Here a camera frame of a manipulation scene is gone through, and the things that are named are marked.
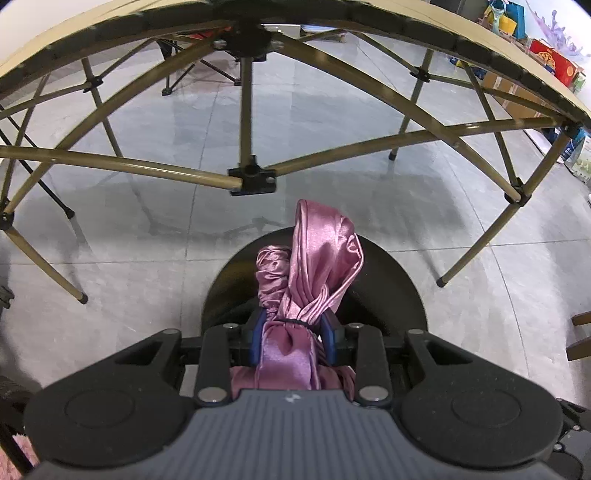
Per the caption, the brown cardboard box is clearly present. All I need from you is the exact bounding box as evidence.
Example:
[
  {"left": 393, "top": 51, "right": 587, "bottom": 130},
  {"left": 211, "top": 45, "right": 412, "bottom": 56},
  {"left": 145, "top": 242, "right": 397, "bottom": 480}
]
[{"left": 482, "top": 72, "right": 551, "bottom": 119}]

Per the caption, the pink satin pouch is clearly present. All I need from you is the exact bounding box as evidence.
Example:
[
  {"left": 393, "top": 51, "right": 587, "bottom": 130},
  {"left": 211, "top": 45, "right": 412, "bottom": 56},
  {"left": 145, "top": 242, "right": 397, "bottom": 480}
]
[{"left": 230, "top": 199, "right": 365, "bottom": 398}]

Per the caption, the black round trash bin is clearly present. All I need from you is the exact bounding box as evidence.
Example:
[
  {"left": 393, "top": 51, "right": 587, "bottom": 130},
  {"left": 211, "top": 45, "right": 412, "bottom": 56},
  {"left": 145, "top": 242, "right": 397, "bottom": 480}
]
[{"left": 200, "top": 226, "right": 428, "bottom": 342}]

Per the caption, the purple feather decoration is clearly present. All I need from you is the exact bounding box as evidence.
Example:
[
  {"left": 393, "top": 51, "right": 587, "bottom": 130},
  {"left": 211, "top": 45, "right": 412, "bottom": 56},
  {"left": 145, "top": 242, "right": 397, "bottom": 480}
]
[{"left": 533, "top": 10, "right": 582, "bottom": 57}]

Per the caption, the red gift box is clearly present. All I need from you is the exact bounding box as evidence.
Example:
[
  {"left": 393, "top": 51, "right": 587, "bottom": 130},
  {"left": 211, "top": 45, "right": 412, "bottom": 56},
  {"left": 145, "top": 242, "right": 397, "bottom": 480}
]
[{"left": 529, "top": 39, "right": 580, "bottom": 87}]

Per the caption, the pink fluffy rug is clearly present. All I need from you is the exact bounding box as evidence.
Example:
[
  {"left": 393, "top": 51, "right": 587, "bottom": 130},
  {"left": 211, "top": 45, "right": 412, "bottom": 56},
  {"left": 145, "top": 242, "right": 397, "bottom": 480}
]
[{"left": 0, "top": 434, "right": 39, "bottom": 480}]

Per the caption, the tan folding slat table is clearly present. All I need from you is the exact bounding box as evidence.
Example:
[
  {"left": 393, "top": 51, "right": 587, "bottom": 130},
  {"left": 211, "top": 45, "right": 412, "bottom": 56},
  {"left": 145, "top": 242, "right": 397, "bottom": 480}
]
[{"left": 1, "top": 1, "right": 590, "bottom": 310}]

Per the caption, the black folding chair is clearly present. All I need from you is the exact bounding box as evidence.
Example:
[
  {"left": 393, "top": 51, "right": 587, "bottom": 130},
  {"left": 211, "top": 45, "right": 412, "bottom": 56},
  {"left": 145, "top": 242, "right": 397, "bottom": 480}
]
[{"left": 154, "top": 27, "right": 242, "bottom": 97}]

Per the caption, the black camera tripod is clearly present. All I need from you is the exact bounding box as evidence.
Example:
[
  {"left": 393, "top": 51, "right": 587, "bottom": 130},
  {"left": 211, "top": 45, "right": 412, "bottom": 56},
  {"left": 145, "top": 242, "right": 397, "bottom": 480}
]
[{"left": 0, "top": 116, "right": 75, "bottom": 220}]

